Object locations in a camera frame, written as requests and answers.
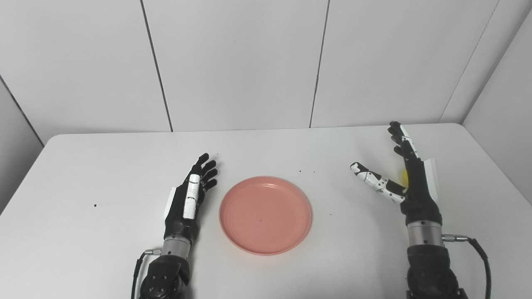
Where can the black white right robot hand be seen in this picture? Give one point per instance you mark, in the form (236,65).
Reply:
(422,199)

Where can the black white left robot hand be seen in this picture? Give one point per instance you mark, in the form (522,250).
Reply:
(176,211)

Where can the yellow lemon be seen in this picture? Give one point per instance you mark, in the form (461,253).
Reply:
(403,177)

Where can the pink round plate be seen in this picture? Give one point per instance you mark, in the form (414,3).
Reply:
(266,216)

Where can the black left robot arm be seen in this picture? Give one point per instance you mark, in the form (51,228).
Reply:
(166,278)

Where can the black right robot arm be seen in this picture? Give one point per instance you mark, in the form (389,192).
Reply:
(430,270)

